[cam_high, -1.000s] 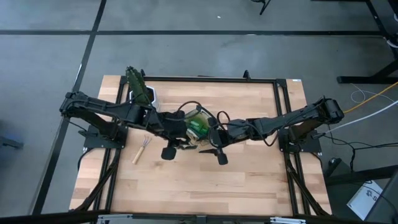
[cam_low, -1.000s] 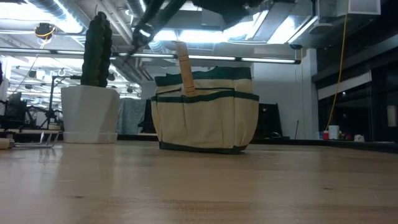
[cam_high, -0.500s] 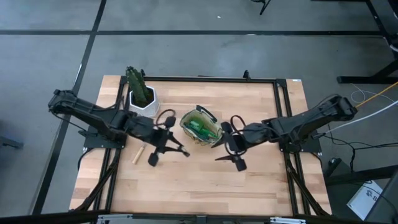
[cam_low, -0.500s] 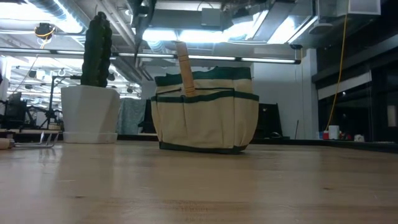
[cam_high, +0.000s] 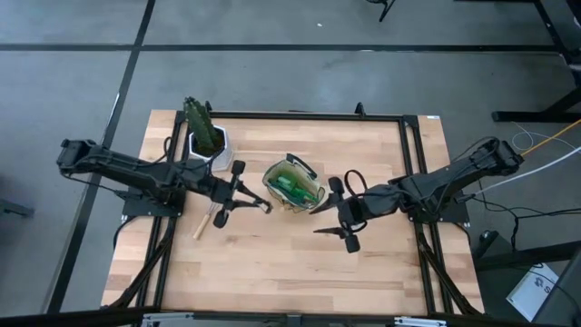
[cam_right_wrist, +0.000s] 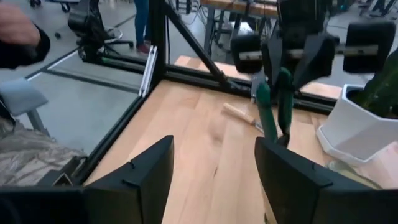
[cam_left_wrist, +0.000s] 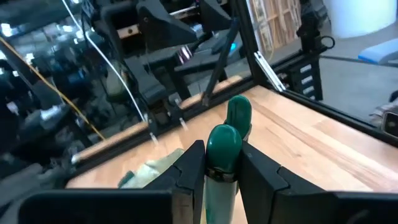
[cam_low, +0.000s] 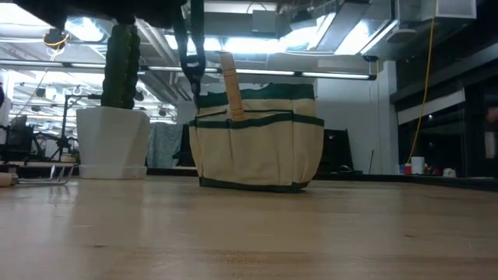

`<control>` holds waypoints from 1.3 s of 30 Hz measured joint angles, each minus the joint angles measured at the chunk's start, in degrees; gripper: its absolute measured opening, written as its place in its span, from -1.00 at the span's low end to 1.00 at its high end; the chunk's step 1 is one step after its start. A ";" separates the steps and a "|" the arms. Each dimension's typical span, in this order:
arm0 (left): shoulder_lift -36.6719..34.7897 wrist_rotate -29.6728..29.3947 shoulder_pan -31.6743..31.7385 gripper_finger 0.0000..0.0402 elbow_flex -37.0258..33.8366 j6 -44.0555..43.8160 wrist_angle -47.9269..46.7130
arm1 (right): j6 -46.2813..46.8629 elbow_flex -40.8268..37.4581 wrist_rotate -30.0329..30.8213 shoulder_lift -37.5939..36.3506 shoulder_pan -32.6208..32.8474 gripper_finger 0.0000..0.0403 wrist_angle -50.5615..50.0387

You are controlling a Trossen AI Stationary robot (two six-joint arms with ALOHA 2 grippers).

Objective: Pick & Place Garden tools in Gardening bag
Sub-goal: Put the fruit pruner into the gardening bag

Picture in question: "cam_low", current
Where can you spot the tall green cactus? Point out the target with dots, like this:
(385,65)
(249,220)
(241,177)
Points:
(120,66)

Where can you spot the grey cloth cover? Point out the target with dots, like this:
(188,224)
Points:
(163,144)

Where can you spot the white faceted plant pot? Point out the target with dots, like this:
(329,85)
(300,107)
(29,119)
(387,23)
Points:
(113,144)

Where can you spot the silver ventilation duct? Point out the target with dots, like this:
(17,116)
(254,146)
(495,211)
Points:
(350,35)

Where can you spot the beige green-trimmed gardening bag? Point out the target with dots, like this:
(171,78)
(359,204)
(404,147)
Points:
(257,155)

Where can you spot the white paper roll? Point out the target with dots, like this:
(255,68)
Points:
(418,165)

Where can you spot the black aluminium table frame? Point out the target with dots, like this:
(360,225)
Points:
(369,177)

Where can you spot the red cup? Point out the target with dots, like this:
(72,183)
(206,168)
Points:
(407,169)

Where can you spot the long ceiling light bar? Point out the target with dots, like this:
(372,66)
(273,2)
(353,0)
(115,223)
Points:
(330,75)

